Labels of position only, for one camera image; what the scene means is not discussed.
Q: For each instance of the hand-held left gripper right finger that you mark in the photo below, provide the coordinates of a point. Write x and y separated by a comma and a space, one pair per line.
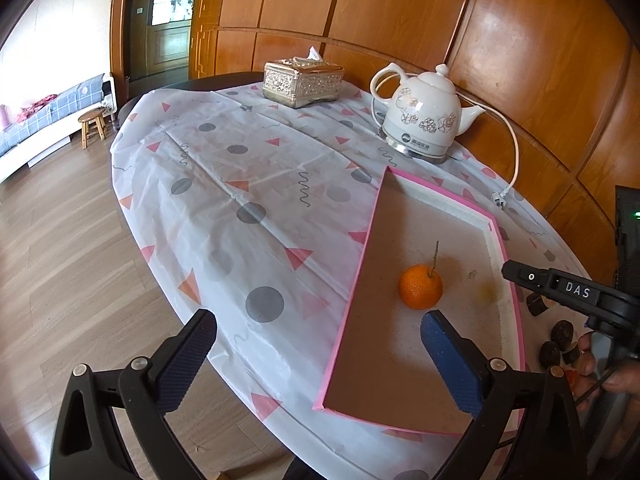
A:
450, 360

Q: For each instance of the white patterned tablecloth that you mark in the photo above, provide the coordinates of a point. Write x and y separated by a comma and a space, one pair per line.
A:
250, 185

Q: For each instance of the dark round fruit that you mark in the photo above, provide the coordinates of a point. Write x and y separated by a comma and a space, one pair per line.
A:
549, 353
561, 333

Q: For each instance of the mandarin orange with stem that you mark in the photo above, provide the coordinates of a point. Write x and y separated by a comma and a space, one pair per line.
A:
420, 287

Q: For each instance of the pink cloth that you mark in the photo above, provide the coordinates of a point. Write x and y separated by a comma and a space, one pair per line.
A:
37, 105

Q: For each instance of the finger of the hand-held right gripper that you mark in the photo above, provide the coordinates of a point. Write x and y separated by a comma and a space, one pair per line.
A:
550, 282

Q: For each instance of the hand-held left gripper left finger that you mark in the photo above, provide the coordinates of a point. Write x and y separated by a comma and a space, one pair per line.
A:
185, 355

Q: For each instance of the silver kettle base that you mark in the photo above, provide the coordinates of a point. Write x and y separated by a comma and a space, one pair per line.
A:
415, 152

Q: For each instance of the person's right hand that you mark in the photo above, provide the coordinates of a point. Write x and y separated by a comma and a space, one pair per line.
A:
625, 380

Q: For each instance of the pink rimmed cardboard tray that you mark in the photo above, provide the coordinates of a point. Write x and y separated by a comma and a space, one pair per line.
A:
390, 360

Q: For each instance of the white floral electric kettle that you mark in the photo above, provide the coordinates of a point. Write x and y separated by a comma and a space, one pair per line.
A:
425, 110

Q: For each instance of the silver ornate tissue box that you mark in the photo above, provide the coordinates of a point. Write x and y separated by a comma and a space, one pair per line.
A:
302, 82

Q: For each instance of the wooden door with glass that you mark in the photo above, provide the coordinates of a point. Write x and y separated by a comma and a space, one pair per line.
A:
167, 35

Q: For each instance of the blue plaid sofa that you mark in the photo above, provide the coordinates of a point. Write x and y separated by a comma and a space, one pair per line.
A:
45, 120

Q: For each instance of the small wooden stool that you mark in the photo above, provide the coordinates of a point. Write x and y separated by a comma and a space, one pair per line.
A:
92, 122

